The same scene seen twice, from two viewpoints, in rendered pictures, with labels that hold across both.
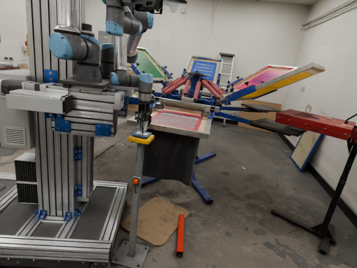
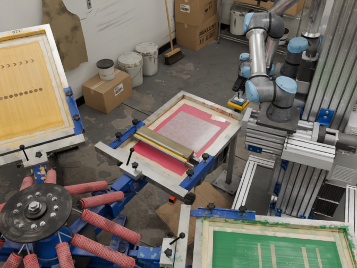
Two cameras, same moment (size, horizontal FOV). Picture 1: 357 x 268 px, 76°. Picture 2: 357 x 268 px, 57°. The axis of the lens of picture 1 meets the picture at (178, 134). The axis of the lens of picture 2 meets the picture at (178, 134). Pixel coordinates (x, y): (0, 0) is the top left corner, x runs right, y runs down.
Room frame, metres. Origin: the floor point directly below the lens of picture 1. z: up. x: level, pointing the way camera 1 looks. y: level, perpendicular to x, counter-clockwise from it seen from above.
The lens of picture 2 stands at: (3.39, 0.81, 2.46)
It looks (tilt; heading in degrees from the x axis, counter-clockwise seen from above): 42 degrees down; 209
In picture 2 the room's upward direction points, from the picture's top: 1 degrees counter-clockwise
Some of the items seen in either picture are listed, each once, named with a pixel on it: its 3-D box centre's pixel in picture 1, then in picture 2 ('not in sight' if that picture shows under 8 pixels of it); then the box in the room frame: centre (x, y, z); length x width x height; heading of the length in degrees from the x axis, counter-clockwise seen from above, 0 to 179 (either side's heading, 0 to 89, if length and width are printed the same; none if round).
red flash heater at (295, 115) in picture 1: (316, 123); not in sight; (2.07, -1.24, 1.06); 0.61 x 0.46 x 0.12; 52
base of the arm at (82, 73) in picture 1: (87, 71); (292, 66); (1.30, 0.55, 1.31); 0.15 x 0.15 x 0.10
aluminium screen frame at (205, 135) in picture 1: (177, 117); (183, 133); (1.91, 0.03, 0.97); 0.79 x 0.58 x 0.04; 172
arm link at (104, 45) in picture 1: (109, 52); (283, 90); (1.80, 0.59, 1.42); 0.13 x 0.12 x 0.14; 117
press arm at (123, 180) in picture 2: not in sight; (125, 181); (2.46, -0.05, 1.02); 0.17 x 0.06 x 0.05; 172
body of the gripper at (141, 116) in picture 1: (143, 110); (242, 80); (1.33, 0.23, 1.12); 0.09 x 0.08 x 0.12; 172
